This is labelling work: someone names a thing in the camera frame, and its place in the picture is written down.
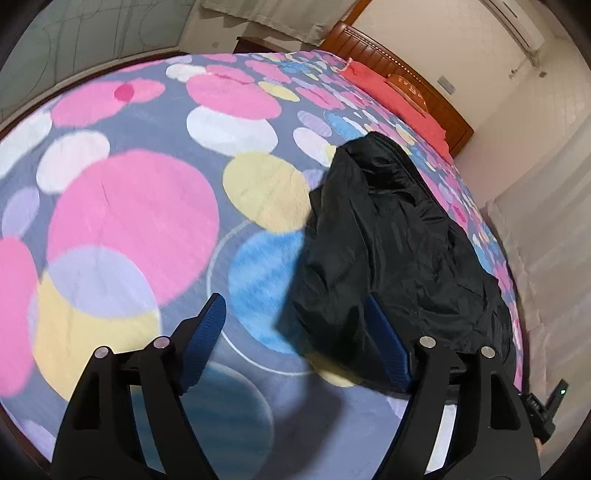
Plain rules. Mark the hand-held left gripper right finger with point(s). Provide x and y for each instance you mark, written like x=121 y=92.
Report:
x=388 y=346

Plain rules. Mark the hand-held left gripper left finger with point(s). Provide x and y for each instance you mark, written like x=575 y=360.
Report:
x=205 y=341

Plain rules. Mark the black padded jacket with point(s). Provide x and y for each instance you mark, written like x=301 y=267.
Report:
x=392 y=240

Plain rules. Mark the circle-patterned bedspread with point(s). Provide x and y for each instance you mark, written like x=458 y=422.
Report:
x=129 y=221

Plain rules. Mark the sheer white curtain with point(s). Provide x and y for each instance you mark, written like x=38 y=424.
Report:
x=549 y=277

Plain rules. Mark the red quilted blanket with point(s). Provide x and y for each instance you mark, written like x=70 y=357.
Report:
x=392 y=99

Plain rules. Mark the orange printed cushion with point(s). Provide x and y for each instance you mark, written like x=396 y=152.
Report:
x=408 y=92

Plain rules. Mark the wooden nightstand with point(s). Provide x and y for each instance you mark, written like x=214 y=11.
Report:
x=268 y=46

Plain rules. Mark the frosted glass wardrobe door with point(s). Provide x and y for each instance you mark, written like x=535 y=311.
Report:
x=92 y=37

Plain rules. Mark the cream window curtain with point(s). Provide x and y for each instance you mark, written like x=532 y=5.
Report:
x=277 y=16

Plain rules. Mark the white air conditioner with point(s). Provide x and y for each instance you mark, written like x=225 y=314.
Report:
x=517 y=21

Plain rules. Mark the wall switch panel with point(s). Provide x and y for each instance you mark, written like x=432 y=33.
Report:
x=445 y=85

